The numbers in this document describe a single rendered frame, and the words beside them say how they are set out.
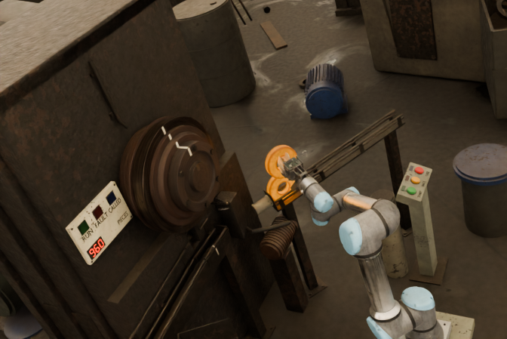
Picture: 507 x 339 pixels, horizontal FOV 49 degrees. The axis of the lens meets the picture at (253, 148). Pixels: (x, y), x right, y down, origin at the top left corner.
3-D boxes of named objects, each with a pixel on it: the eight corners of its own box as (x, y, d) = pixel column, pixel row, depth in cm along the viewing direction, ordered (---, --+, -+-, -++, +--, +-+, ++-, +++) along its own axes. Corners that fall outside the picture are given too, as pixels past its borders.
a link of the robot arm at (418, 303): (444, 321, 214) (440, 295, 208) (415, 337, 211) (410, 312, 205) (423, 302, 224) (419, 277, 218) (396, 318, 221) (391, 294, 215)
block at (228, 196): (226, 237, 271) (210, 200, 258) (234, 226, 276) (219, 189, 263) (245, 240, 265) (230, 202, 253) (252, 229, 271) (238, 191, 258)
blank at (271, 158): (259, 157, 245) (262, 159, 242) (287, 137, 248) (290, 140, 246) (271, 183, 253) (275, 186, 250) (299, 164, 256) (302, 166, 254)
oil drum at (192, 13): (186, 108, 528) (152, 20, 481) (216, 76, 569) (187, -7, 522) (239, 108, 498) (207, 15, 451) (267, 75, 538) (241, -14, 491)
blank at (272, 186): (283, 203, 274) (287, 206, 272) (260, 193, 265) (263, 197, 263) (299, 177, 272) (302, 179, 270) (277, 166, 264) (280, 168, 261)
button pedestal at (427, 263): (407, 284, 288) (391, 192, 255) (419, 251, 304) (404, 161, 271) (439, 289, 280) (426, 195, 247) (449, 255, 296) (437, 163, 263)
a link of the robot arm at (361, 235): (419, 334, 210) (385, 214, 191) (385, 354, 207) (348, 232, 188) (400, 318, 221) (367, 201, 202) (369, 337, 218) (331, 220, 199)
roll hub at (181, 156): (183, 225, 219) (158, 169, 204) (218, 180, 238) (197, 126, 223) (195, 227, 216) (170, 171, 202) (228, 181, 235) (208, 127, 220)
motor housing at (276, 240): (281, 313, 295) (254, 241, 267) (297, 282, 310) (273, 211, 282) (303, 318, 288) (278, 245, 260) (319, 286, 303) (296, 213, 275)
